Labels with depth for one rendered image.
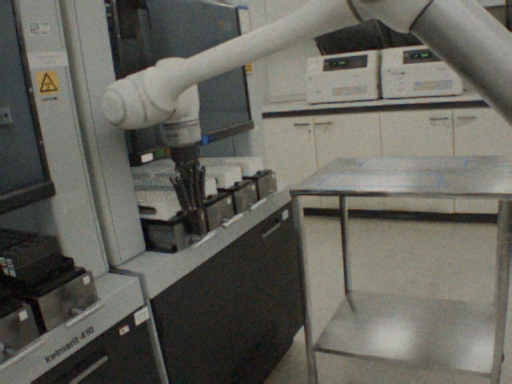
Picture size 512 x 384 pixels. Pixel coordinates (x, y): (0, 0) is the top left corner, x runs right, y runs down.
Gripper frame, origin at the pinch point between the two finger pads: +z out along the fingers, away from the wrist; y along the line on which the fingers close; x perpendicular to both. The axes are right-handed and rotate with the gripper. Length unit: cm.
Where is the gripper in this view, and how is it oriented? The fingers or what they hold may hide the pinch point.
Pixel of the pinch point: (196, 221)
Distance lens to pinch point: 115.9
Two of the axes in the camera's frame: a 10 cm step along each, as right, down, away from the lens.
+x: 8.8, 0.1, -4.8
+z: 1.2, 9.6, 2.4
